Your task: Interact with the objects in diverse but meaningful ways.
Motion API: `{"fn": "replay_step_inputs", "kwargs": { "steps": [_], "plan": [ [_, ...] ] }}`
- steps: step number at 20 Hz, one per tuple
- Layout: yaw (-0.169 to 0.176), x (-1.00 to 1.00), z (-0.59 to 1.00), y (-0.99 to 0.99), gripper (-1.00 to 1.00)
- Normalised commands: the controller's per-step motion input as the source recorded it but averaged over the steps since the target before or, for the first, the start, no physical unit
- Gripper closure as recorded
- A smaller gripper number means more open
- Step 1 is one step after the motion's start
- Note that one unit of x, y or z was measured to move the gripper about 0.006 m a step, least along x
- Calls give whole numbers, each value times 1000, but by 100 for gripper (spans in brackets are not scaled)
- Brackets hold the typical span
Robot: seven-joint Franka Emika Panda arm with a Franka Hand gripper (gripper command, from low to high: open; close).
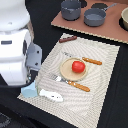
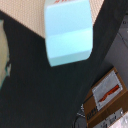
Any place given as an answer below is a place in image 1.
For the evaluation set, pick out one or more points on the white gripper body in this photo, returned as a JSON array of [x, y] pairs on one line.
[[18, 56]]

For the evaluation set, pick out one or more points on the light blue cup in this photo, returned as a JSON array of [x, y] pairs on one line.
[[29, 91]]

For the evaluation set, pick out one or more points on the brown sausage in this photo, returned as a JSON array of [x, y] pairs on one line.
[[67, 39]]

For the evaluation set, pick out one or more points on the red tomato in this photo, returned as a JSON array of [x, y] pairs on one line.
[[78, 66]]

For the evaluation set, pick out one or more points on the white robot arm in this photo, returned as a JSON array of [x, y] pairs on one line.
[[14, 17]]

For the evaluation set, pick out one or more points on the round wooden plate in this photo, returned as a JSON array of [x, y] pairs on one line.
[[66, 70]]

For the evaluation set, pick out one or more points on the grey pot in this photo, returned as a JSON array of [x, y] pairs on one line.
[[71, 9]]

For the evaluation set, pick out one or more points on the beige woven placemat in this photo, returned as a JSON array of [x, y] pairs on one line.
[[79, 108]]

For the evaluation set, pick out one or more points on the brown stove board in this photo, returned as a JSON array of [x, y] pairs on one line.
[[110, 29]]

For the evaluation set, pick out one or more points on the beige bowl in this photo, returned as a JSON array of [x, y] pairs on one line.
[[124, 16]]

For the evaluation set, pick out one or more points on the fork with wooden handle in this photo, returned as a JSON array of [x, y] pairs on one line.
[[60, 79]]

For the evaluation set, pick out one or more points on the knife with wooden handle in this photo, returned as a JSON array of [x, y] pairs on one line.
[[84, 58]]

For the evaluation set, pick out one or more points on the grey saucepan with handle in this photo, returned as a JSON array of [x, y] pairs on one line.
[[95, 17]]

